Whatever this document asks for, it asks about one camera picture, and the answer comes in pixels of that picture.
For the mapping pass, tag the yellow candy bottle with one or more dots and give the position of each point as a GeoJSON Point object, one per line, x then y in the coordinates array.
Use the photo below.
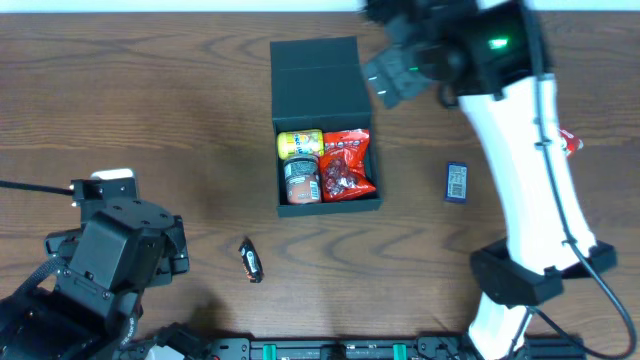
{"type": "Point", "coordinates": [303, 142]}

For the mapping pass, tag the red Hello Panda box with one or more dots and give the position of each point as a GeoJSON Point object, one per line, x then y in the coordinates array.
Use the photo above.
{"type": "Point", "coordinates": [571, 143]}

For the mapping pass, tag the red candy bag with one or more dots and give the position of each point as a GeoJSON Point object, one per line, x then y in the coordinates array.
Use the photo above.
{"type": "Point", "coordinates": [342, 167]}

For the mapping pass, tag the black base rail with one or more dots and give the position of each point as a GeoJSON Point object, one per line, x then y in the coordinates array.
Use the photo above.
{"type": "Point", "coordinates": [185, 346]}

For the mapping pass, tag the dark green open box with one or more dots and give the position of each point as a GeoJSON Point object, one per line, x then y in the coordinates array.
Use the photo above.
{"type": "Point", "coordinates": [318, 84]}

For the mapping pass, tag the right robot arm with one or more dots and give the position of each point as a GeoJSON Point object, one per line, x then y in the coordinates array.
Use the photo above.
{"type": "Point", "coordinates": [488, 59]}

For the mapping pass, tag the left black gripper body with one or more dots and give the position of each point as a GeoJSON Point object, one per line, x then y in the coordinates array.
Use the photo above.
{"type": "Point", "coordinates": [178, 245]}

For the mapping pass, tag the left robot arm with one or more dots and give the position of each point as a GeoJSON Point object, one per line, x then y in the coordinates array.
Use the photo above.
{"type": "Point", "coordinates": [38, 323]}

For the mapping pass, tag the black candy bar wrapper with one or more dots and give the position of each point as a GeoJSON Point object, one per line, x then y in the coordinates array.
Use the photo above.
{"type": "Point", "coordinates": [251, 261]}

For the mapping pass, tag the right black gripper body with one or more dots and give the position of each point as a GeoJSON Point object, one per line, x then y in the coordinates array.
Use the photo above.
{"type": "Point", "coordinates": [388, 80]}

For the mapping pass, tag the small blue box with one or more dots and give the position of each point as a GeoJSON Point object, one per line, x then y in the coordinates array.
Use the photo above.
{"type": "Point", "coordinates": [456, 183]}

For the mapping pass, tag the red Pringles can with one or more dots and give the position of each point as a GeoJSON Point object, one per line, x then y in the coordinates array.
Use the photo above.
{"type": "Point", "coordinates": [302, 180]}

